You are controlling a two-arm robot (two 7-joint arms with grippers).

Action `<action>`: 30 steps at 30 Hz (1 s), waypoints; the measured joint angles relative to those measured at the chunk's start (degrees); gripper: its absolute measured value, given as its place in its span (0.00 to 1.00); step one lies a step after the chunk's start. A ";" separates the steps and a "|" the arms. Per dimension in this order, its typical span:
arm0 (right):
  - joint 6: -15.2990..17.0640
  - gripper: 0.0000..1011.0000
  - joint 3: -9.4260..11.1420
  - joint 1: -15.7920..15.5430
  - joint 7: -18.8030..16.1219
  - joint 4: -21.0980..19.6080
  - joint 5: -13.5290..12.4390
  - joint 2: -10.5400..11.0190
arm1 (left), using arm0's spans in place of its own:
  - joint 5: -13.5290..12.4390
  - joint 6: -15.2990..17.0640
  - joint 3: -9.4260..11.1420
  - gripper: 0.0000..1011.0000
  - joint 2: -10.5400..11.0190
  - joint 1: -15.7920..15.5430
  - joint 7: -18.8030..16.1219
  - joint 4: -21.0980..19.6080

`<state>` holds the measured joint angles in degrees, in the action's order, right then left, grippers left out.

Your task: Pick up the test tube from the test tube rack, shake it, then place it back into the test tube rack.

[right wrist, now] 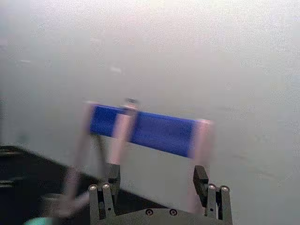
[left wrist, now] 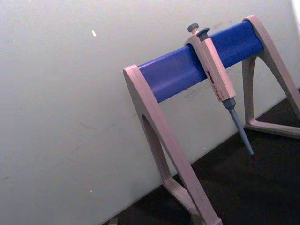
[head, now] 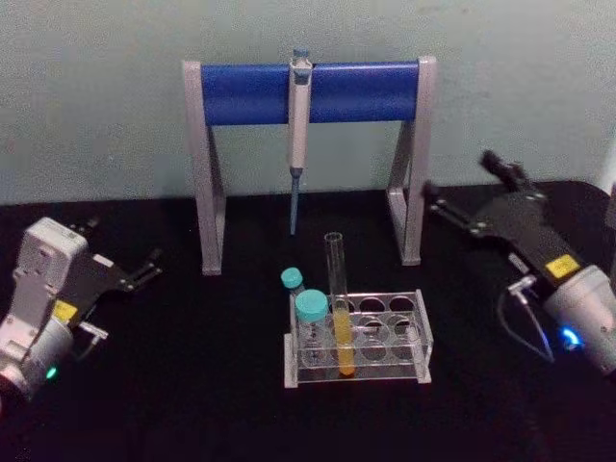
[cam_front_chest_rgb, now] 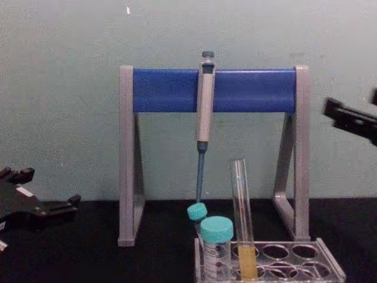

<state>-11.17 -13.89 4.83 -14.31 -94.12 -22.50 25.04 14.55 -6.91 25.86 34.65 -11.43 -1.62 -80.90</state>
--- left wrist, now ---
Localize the pipette stand with blue bar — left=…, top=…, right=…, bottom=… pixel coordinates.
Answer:
left=122, top=15, right=300, bottom=225

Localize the white pipette with grey tip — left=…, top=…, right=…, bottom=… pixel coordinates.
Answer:
left=184, top=22, right=255, bottom=156

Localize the black table cloth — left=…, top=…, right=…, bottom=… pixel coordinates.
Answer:
left=101, top=88, right=300, bottom=225

